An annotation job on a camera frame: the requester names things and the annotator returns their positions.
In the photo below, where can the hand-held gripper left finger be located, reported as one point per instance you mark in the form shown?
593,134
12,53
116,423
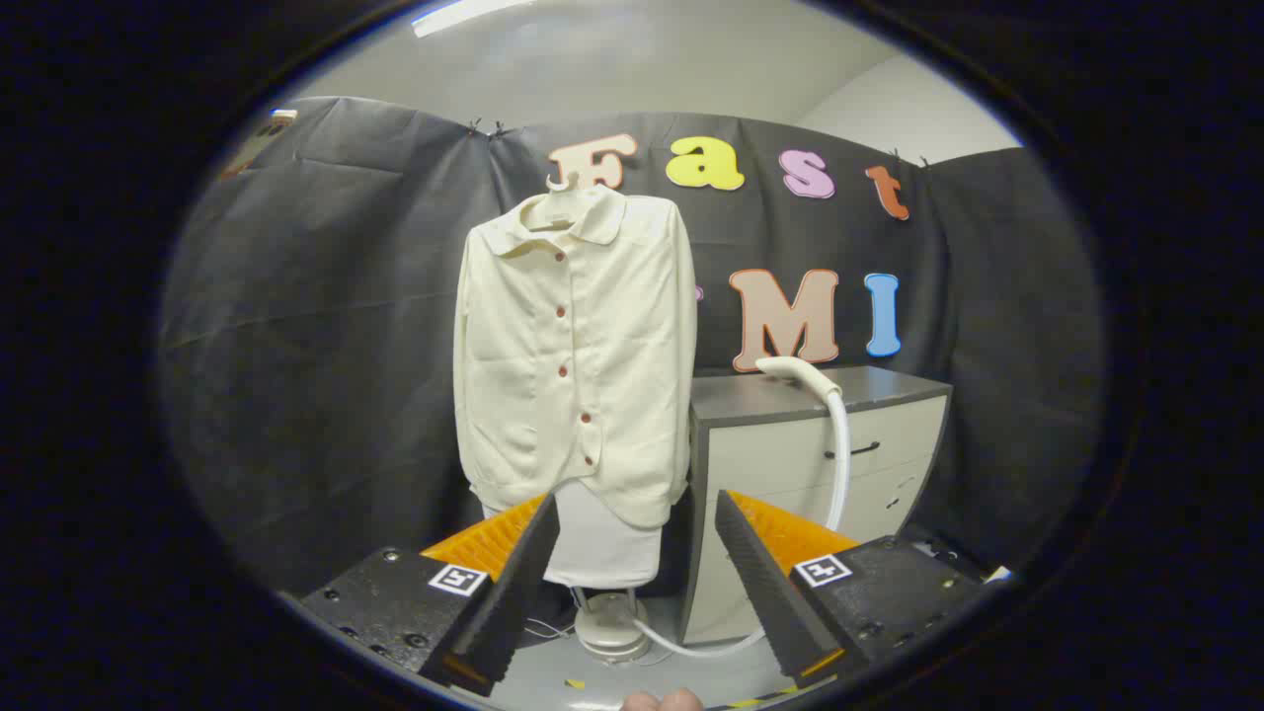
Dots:
513,592

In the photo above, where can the black backdrop cloth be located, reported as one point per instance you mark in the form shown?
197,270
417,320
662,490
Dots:
326,346

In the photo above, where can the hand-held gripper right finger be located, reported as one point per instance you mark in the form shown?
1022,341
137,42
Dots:
770,592

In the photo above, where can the white garment steamer base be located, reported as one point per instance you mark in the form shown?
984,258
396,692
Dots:
612,632

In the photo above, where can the white cabinet with grey top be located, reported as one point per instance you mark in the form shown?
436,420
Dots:
780,464

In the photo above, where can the cream button-up shirt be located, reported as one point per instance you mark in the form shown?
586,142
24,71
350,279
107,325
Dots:
622,375

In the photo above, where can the white cloth under shirt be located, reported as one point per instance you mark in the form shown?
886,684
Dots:
602,543

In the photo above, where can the white clothes hanger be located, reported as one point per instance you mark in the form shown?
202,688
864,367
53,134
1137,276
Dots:
558,207

